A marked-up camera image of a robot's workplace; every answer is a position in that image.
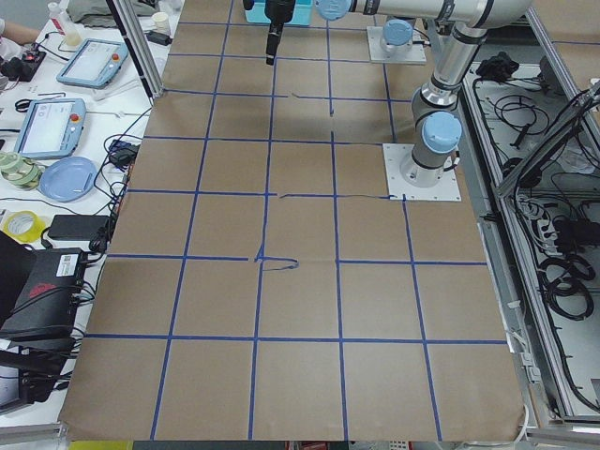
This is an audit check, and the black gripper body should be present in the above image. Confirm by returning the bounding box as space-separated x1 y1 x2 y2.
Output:
264 0 296 24

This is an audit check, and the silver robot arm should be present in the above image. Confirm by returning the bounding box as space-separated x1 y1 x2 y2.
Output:
263 0 533 66
401 22 488 188

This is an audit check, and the light blue plastic bin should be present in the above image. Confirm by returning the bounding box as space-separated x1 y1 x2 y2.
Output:
243 0 313 26

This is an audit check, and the upper blue teach pendant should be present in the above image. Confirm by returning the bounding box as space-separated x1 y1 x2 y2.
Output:
56 38 129 89

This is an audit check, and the blue teach pendant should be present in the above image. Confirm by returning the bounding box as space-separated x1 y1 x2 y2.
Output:
56 38 129 89
14 98 87 159

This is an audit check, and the lower blue teach pendant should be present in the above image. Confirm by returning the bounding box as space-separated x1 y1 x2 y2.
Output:
14 98 87 159

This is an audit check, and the light blue plate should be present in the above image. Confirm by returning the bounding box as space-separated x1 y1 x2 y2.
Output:
38 157 98 203

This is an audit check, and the yellow tape roll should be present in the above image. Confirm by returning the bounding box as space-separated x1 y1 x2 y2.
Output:
2 211 46 244

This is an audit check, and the black electronics box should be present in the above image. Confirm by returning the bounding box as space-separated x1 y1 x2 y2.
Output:
1 233 87 341

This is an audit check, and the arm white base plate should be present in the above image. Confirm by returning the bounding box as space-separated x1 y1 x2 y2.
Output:
382 143 461 202
367 26 427 66

